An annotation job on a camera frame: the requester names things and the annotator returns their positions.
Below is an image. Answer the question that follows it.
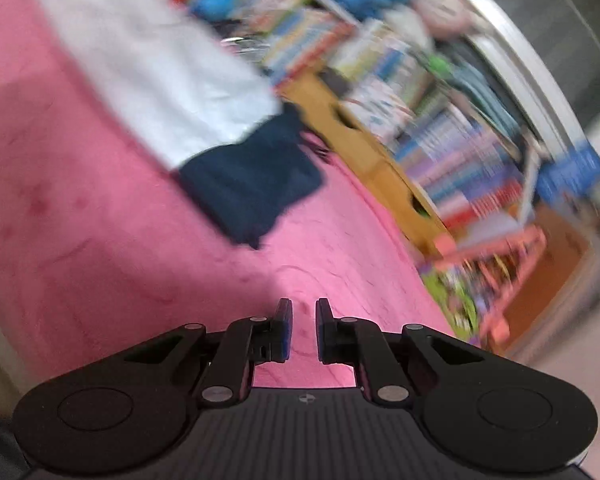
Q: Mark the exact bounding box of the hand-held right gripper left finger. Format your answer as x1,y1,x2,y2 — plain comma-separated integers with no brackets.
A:
122,298,294,407

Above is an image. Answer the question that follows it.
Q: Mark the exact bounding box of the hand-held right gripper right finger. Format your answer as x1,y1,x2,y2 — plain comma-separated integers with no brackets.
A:
316,298,486,407

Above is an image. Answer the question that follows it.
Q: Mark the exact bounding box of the navy and white jacket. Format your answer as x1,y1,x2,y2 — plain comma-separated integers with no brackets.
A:
22,0,327,252

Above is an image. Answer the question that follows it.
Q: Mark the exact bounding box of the wooden drawer box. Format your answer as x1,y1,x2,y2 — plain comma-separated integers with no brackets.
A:
279,69,452,257

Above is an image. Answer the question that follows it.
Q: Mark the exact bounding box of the pink rabbit-print blanket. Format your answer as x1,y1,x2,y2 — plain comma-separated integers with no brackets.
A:
0,0,457,392

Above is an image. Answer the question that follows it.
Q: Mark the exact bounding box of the row of pink purple books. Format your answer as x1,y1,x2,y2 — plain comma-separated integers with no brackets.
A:
394,104,527,232

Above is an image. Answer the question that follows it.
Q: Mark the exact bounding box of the small black box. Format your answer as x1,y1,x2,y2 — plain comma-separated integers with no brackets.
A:
319,66,354,102

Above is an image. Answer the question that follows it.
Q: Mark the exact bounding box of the row of thin pale books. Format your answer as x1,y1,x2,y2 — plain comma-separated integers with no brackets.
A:
330,17,433,111

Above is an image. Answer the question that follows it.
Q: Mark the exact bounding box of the teal folded cloth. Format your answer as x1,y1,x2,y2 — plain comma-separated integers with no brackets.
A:
449,44,522,132

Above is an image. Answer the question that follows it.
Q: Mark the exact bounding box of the blue carton box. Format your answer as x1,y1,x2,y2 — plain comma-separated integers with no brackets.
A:
536,141,600,212

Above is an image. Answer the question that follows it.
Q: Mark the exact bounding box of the small blue plush ball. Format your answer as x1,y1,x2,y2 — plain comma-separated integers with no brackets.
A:
196,0,237,22

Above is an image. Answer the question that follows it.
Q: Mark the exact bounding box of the white plush toy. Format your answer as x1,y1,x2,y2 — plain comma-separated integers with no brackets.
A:
414,0,477,42

